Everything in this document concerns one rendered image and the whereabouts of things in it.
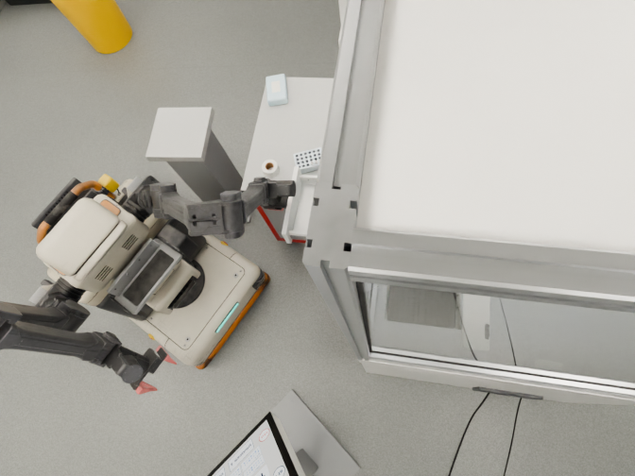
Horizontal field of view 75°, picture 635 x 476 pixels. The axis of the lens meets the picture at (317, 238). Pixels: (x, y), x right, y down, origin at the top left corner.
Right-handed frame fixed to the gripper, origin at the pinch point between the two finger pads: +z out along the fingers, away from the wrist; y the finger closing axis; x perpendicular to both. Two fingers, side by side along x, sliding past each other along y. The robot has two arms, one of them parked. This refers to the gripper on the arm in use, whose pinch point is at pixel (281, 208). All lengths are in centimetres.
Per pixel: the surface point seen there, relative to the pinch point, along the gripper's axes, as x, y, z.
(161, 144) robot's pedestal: 31, -70, 10
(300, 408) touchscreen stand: -77, 1, 85
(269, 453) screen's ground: -80, 19, -19
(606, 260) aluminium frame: -45, 68, -106
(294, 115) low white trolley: 52, -9, 15
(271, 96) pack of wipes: 59, -20, 10
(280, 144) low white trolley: 36.2, -12.0, 14.0
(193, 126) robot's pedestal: 43, -56, 11
